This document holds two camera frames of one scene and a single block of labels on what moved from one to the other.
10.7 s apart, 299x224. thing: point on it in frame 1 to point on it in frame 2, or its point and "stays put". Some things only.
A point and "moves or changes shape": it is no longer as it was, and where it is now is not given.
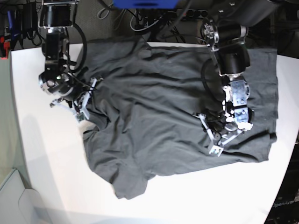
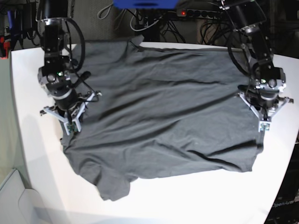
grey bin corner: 21,205 stays put
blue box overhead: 145,4 stays put
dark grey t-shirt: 143,113 moves or changes shape
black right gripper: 216,129 to 259,102
